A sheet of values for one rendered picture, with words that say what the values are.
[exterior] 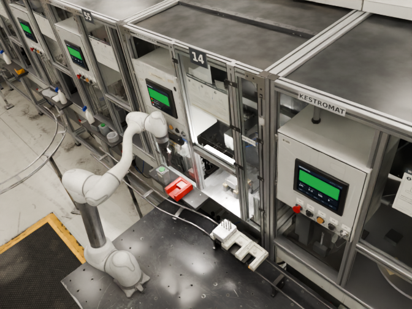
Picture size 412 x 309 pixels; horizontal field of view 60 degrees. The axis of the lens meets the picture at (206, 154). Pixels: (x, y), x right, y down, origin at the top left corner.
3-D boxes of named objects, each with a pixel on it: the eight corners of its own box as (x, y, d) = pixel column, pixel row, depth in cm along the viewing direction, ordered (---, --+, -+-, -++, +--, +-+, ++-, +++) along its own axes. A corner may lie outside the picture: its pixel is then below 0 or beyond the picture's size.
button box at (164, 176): (159, 180, 267) (155, 169, 259) (166, 175, 271) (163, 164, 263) (165, 185, 262) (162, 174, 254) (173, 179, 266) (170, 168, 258)
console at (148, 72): (145, 120, 248) (128, 60, 217) (176, 101, 261) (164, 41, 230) (185, 144, 223) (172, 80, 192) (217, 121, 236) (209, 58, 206)
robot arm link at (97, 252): (106, 279, 227) (82, 266, 237) (123, 261, 239) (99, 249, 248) (79, 184, 185) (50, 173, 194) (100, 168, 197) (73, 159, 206)
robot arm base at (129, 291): (132, 303, 223) (129, 298, 219) (113, 281, 236) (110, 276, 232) (154, 282, 231) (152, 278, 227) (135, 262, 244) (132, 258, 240)
